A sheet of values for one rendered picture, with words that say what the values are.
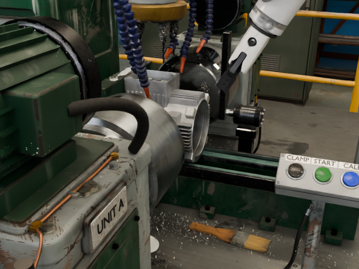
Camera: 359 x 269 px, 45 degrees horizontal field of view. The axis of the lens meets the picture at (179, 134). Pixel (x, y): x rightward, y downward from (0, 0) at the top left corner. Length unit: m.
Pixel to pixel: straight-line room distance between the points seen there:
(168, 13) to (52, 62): 0.52
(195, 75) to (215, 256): 0.57
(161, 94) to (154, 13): 0.21
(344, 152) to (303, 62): 2.70
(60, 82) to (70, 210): 0.16
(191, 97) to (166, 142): 0.27
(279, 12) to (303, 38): 3.29
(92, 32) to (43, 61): 0.68
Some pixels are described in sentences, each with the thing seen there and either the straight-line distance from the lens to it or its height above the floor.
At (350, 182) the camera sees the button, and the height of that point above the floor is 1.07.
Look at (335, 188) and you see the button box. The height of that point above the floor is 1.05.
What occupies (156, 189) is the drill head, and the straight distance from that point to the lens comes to 0.83.
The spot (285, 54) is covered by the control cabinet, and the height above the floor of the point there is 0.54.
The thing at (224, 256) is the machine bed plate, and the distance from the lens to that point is 1.05.
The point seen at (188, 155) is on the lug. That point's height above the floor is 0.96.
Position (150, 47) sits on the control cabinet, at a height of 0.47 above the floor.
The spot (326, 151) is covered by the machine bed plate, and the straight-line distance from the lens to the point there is 1.62.
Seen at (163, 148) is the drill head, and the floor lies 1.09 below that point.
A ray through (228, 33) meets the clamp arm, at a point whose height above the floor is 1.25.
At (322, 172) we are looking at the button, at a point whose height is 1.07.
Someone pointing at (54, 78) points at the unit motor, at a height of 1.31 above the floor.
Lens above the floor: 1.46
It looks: 23 degrees down
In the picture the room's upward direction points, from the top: 1 degrees clockwise
